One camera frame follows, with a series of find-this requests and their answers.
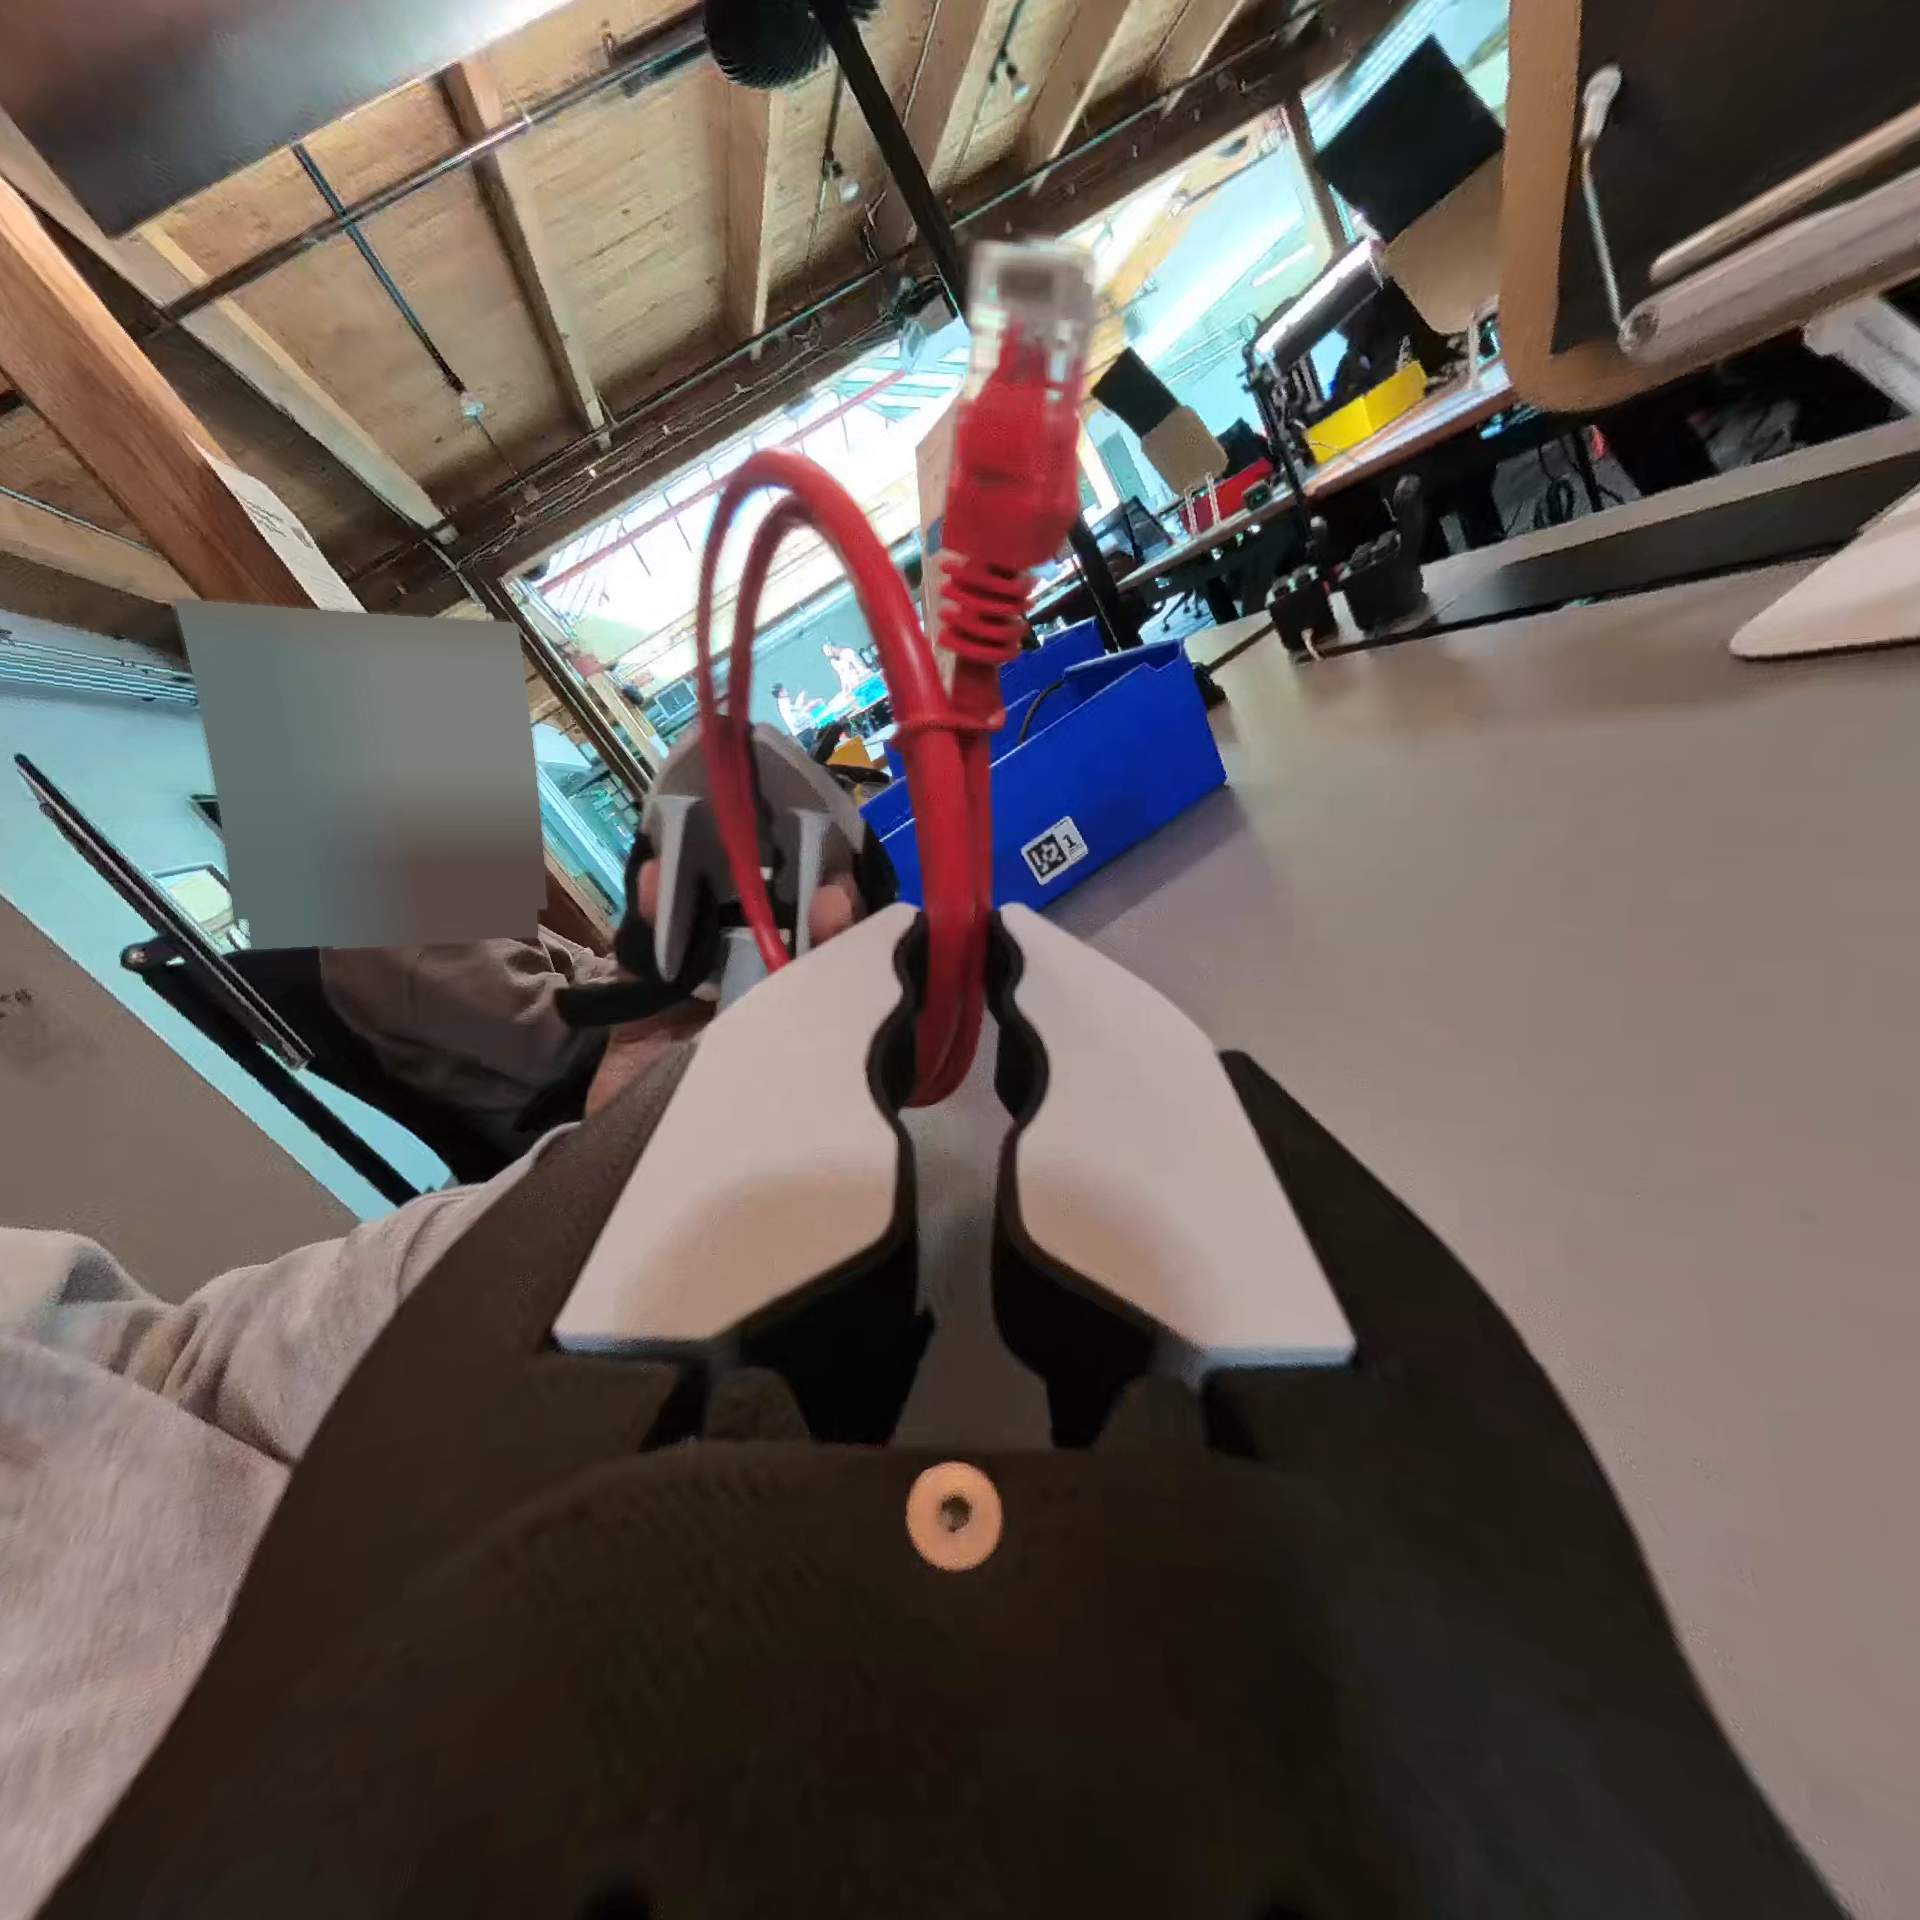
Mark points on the black framed machine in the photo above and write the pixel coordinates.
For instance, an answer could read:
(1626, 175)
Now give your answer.
(1321, 343)

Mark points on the black battery charger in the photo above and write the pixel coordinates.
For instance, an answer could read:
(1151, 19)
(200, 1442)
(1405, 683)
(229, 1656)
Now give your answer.
(1379, 580)
(1299, 609)

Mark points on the wooden workbench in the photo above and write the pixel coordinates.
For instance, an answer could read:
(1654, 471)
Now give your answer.
(1350, 434)

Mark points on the person's grey sweatshirt torso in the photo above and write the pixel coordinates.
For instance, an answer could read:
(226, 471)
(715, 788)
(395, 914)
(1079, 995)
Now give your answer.
(89, 1575)

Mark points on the large cardboard backed black screen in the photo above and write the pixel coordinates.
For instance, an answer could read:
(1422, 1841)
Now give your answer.
(1724, 151)

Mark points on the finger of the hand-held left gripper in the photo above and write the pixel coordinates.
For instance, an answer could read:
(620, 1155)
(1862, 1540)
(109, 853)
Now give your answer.
(682, 780)
(817, 810)

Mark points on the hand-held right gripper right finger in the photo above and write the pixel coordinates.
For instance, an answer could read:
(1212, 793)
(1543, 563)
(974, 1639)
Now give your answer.
(1169, 1169)

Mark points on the blue plastic bin with sticker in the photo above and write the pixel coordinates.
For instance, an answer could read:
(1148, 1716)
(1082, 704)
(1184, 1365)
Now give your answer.
(1110, 780)

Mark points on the person's left forearm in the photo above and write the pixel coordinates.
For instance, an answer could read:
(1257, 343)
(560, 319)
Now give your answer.
(418, 1273)

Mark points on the person's left hand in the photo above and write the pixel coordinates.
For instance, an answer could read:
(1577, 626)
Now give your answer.
(639, 1072)

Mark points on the black metal pole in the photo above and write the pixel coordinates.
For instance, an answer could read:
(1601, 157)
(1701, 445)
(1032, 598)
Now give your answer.
(902, 165)

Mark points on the red plastic bin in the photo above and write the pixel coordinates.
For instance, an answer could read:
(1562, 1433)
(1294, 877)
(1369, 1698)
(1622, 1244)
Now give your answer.
(1241, 483)

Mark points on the yellow plastic bin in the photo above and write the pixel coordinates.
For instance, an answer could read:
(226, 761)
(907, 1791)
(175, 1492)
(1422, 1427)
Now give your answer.
(1365, 412)

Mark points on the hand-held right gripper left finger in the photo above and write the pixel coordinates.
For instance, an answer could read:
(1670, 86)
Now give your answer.
(750, 1169)

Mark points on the black round ceiling fan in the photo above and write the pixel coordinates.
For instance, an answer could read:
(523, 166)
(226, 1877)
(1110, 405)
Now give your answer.
(765, 36)

